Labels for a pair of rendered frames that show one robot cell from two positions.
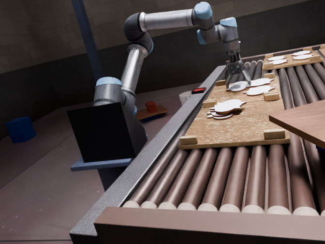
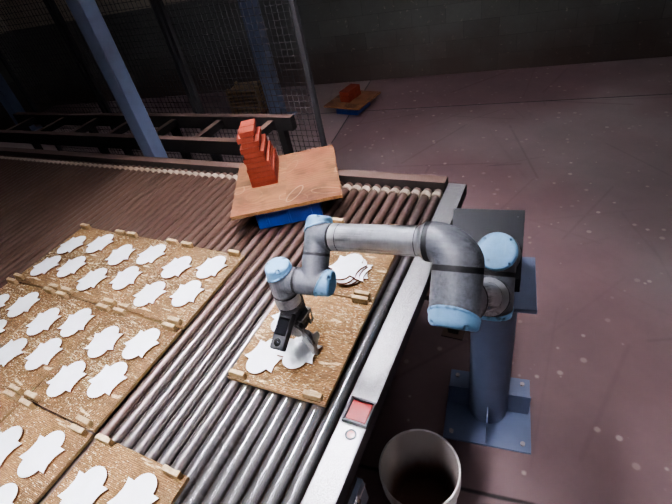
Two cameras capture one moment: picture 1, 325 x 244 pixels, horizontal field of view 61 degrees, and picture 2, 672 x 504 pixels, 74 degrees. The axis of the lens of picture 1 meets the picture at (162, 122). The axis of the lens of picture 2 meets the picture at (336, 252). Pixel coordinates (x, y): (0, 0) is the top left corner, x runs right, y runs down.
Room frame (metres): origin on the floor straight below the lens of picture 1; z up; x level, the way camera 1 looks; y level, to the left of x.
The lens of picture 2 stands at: (2.32, -0.12, 2.05)
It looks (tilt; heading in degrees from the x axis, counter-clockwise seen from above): 39 degrees down; 188
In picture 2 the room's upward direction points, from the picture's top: 13 degrees counter-clockwise
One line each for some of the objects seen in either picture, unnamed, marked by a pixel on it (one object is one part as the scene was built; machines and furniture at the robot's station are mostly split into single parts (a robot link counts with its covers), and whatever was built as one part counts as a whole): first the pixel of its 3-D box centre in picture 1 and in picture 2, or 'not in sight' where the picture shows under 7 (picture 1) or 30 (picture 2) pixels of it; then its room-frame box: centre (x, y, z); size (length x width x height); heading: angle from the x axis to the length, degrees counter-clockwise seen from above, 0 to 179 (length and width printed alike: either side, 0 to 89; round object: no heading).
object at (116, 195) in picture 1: (194, 105); (380, 369); (1.48, -0.20, 0.88); 2.08 x 0.08 x 0.06; 155
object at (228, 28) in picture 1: (228, 30); (282, 278); (1.40, -0.42, 1.24); 0.09 x 0.08 x 0.11; 72
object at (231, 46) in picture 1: (232, 45); (286, 297); (1.40, -0.43, 1.16); 0.08 x 0.08 x 0.05
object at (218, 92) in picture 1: (242, 92); (303, 339); (1.36, -0.44, 0.93); 0.41 x 0.35 x 0.02; 157
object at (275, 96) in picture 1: (272, 97); not in sight; (1.10, -0.48, 0.95); 0.06 x 0.02 x 0.03; 66
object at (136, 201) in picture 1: (206, 101); (358, 360); (1.45, -0.26, 0.90); 1.95 x 0.05 x 0.05; 155
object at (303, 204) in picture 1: (285, 92); (255, 333); (1.28, -0.62, 0.90); 1.95 x 0.05 x 0.05; 155
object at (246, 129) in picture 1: (235, 121); (349, 258); (0.98, -0.27, 0.93); 0.41 x 0.35 x 0.02; 156
